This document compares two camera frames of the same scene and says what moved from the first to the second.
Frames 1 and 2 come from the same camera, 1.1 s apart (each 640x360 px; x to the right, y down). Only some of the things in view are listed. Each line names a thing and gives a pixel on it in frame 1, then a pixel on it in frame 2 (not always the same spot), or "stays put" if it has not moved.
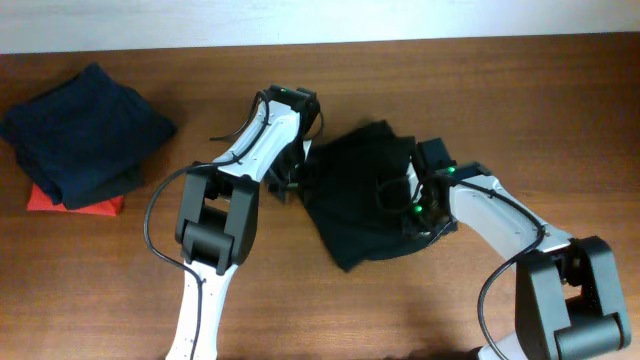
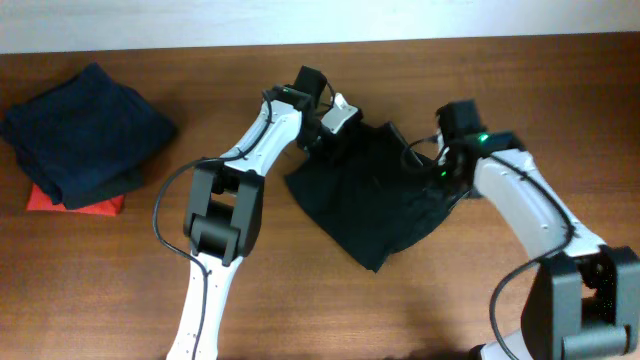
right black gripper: [417, 226] → [451, 180]
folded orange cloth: [40, 200] stays put
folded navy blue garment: [89, 139] stays put
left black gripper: [282, 181] → [329, 141]
